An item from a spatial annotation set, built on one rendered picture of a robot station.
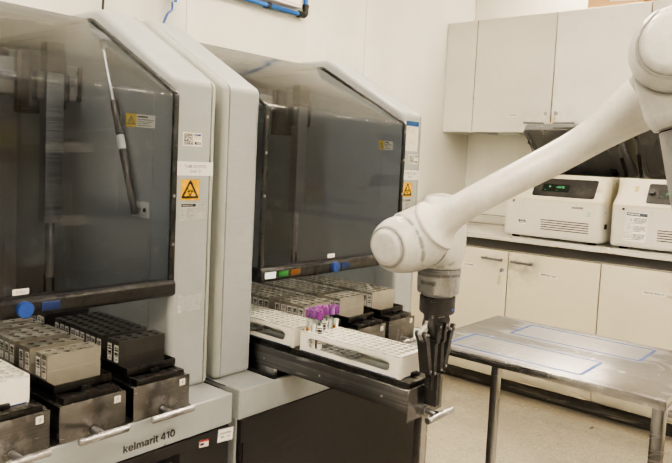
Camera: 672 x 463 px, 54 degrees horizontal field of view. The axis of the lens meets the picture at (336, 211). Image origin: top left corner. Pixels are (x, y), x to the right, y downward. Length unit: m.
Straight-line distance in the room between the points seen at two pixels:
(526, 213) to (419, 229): 2.66
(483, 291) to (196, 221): 2.67
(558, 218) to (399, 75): 1.23
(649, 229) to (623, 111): 2.39
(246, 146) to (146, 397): 0.62
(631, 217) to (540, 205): 0.48
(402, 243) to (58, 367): 0.70
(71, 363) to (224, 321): 0.40
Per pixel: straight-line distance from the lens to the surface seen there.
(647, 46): 1.04
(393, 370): 1.47
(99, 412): 1.39
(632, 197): 3.67
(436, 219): 1.22
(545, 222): 3.81
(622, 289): 3.68
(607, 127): 1.27
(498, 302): 3.96
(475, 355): 1.69
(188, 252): 1.54
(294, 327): 1.64
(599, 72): 4.05
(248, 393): 1.62
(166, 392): 1.47
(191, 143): 1.52
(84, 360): 1.43
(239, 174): 1.61
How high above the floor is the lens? 1.27
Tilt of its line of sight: 4 degrees down
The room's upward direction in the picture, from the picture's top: 3 degrees clockwise
